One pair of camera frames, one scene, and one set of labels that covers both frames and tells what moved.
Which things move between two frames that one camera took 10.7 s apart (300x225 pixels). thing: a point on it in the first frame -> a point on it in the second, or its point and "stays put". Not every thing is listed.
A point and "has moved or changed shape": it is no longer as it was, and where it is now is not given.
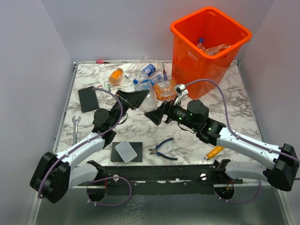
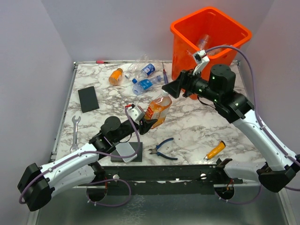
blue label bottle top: x=148 y=70 stays put
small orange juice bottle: x=116 y=77 stays put
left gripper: x=135 y=98 -> x=146 y=124
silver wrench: x=75 y=122 stays put
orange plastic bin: x=203 y=46 stays put
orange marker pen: x=217 y=150 stays put
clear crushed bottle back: x=138 y=64 stays put
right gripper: x=156 y=116 -> x=174 y=88
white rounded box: x=126 y=151 stays put
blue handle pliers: x=155 y=150 stays put
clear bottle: x=149 y=103 -> x=204 y=41
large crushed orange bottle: x=165 y=90 has moved or changed shape
